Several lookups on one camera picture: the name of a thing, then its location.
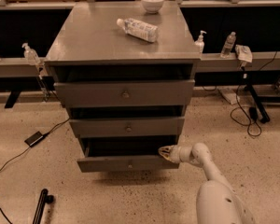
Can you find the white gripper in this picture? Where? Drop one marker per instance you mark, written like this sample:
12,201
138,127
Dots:
177,154

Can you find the grey bottom drawer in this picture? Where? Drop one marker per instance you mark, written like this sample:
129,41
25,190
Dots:
135,153

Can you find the grey drawer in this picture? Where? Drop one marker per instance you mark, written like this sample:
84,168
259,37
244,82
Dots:
135,153
137,93
90,128

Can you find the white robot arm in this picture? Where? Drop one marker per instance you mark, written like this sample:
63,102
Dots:
217,202

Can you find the grey middle drawer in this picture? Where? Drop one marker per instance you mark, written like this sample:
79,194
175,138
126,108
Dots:
90,128

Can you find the grey top drawer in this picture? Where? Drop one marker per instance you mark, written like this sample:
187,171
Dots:
137,93

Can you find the grey drawer cabinet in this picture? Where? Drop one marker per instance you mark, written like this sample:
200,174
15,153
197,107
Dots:
92,48

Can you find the flat white paper pad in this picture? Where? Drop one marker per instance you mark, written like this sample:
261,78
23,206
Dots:
229,95

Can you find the black table leg right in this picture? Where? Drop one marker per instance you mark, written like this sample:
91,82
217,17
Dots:
249,87

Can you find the white pump sanitizer bottle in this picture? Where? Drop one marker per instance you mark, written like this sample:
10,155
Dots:
199,42

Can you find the lying clear water bottle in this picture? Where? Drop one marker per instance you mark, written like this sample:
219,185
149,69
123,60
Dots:
139,29

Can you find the white plastic bag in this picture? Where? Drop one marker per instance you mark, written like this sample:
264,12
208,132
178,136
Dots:
244,53

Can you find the black power adapter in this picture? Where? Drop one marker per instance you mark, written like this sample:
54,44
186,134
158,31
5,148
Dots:
34,139

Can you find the white bowl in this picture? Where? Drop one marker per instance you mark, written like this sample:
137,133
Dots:
152,6

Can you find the clear pump bottle left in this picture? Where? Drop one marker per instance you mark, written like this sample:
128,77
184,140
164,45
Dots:
30,55

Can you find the black bracket left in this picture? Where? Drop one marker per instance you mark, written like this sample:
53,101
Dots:
12,99

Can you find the grey shelf rail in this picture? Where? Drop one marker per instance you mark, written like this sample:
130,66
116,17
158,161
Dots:
211,62

